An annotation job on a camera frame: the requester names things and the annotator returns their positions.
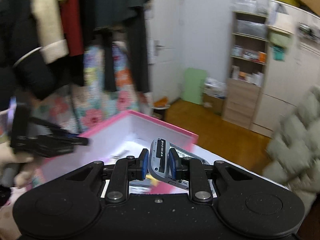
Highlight black hanging coat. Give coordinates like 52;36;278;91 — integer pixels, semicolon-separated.
95;0;150;93

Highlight olive green puffer jacket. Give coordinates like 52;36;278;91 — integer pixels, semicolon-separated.
263;85;320;215

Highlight white plastic bag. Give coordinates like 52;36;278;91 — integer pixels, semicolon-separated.
203;77;226;98

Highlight person left hand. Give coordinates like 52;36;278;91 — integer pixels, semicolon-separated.
0;109;38;190

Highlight silver flip phone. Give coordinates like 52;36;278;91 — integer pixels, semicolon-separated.
148;138;209;191

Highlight floral quilt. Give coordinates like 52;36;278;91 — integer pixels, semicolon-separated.
0;44;151;145

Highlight beige wardrobe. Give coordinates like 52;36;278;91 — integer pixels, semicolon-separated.
250;0;319;137

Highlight pink cardboard box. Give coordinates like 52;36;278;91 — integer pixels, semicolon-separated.
32;111;198;187

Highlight brown cardboard box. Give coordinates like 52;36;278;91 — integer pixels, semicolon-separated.
202;93;225;115

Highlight wooden shelf cabinet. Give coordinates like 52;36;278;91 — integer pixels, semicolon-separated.
222;9;268;129

